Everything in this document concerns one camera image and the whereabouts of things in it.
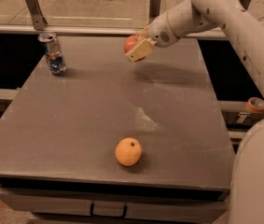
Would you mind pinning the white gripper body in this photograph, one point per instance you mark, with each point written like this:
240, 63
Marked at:
159, 30

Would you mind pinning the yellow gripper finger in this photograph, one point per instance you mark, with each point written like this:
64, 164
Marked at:
148, 46
144, 32

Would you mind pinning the red apple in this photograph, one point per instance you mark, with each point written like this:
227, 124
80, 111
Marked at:
133, 48

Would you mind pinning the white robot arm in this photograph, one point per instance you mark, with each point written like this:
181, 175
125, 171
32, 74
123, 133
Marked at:
246, 35

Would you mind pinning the redbull can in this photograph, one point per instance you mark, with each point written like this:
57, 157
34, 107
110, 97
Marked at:
53, 53

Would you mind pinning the orange fruit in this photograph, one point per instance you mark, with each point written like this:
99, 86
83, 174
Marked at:
128, 151

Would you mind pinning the orange tape roll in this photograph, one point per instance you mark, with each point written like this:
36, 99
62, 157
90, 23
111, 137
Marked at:
255, 105

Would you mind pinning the grey drawer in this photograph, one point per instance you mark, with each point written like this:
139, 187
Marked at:
67, 206

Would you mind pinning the middle metal bracket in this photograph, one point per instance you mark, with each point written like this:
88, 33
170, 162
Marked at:
154, 9

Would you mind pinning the left metal bracket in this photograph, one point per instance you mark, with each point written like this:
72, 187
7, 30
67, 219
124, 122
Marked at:
38, 20

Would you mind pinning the black drawer handle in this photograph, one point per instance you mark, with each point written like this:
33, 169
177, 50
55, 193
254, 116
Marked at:
106, 209

